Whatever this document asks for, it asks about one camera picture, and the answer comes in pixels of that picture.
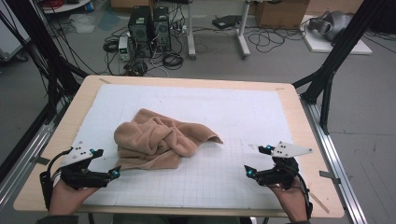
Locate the grey helmet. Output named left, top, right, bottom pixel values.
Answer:
left=307, top=10, right=355, bottom=42

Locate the person's right hand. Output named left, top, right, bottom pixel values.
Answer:
left=269, top=181, right=309, bottom=223

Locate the white desk leg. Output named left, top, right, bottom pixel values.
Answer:
left=186, top=0, right=197, bottom=61
left=235, top=0, right=252, bottom=60

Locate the large coiled black cable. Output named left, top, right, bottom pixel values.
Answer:
left=162, top=52, right=185, bottom=70

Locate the hand-held gripper black cable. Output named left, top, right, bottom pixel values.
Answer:
left=293, top=172, right=314, bottom=220
left=39, top=148, right=73, bottom=210

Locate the tan towel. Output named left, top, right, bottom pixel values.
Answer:
left=113, top=107, right=224, bottom=171

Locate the right hand-held gripper black cable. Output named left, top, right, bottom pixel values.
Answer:
left=293, top=172, right=314, bottom=220

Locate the white grid mat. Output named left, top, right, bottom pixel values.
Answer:
left=71, top=83, right=301, bottom=210

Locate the narrow black computer tower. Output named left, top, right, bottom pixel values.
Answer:
left=152, top=7, right=173, bottom=52

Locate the black frame stand with cables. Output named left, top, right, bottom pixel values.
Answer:
left=0, top=0, right=90, bottom=123

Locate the thin wooden stick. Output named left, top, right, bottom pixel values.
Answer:
left=309, top=191, right=331, bottom=215

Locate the white board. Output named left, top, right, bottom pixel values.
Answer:
left=300, top=14, right=374, bottom=56

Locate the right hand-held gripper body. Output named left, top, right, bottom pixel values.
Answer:
left=255, top=141, right=314, bottom=190

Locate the person's left hand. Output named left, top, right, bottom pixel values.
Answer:
left=49, top=178, right=99, bottom=217

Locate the small coiled black cable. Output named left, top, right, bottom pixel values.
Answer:
left=102, top=38, right=120, bottom=53

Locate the aluminium rail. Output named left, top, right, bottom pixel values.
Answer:
left=300, top=96, right=369, bottom=224
left=0, top=102, right=64, bottom=213

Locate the round white table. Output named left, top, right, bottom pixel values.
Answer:
left=41, top=0, right=93, bottom=15

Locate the loose black floor cable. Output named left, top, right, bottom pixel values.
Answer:
left=247, top=26, right=308, bottom=54

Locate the black flat device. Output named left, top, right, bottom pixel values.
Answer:
left=212, top=14, right=243, bottom=31

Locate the left hand-held gripper black cable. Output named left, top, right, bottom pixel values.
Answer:
left=39, top=148, right=73, bottom=210

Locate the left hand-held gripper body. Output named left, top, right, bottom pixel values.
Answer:
left=60, top=141, right=110, bottom=190

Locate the wide black computer tower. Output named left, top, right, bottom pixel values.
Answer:
left=128, top=6, right=154, bottom=59

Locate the clear plastic sheet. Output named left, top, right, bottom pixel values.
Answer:
left=68, top=13, right=96, bottom=35

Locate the white power supply unit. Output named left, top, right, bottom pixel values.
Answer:
left=118, top=35, right=132, bottom=62

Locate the person's lap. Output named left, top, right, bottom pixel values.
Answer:
left=111, top=214, right=243, bottom=224

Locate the large cardboard box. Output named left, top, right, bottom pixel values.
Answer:
left=255, top=0, right=311, bottom=30

